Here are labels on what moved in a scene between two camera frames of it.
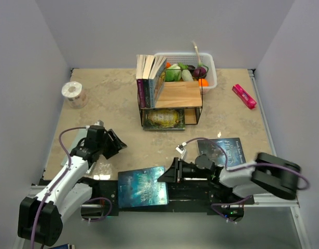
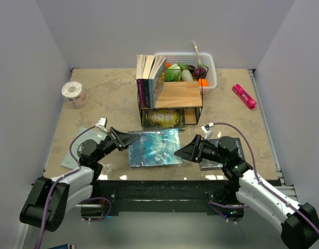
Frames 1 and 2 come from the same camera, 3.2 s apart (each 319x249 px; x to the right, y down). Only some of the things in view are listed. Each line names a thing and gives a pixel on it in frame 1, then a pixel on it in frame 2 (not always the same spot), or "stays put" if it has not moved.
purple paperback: (156, 79) stays put
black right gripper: (174, 174) to (193, 151)
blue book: (140, 187) to (155, 147)
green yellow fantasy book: (164, 119) stays put
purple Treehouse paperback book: (140, 67) stays put
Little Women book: (149, 64) stays put
